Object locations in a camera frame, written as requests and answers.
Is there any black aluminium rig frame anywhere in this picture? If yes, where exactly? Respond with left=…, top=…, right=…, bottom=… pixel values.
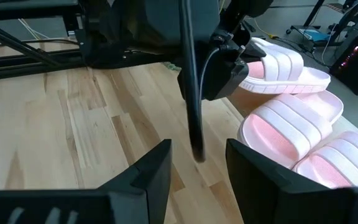
left=0, top=20, right=88, bottom=82

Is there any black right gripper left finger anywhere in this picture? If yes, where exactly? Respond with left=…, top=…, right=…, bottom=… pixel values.
left=0, top=139, right=172, bottom=224

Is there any pink rubber slide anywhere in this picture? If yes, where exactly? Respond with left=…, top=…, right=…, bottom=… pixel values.
left=291, top=125, right=358, bottom=190
left=239, top=36, right=332, bottom=95
left=237, top=90, right=344, bottom=170

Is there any blue box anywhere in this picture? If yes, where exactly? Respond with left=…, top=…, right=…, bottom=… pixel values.
left=303, top=28, right=331, bottom=44

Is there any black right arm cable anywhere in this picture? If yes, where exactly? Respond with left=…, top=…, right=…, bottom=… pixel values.
left=178, top=0, right=206, bottom=164

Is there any black computer tower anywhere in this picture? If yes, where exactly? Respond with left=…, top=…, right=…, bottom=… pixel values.
left=329, top=27, right=358, bottom=96

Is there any yellow extension cable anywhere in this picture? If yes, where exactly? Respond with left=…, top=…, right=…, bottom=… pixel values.
left=252, top=17, right=280, bottom=40

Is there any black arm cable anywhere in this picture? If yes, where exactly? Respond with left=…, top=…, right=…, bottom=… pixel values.
left=198, top=45, right=230, bottom=105
left=178, top=0, right=206, bottom=164

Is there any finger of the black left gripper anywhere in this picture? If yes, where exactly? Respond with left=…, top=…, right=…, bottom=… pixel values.
left=243, top=39, right=269, bottom=60

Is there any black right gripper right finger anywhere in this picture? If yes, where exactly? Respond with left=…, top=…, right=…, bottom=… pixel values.
left=226, top=139, right=358, bottom=224

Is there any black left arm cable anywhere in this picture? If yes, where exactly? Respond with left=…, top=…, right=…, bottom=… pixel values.
left=198, top=45, right=230, bottom=105

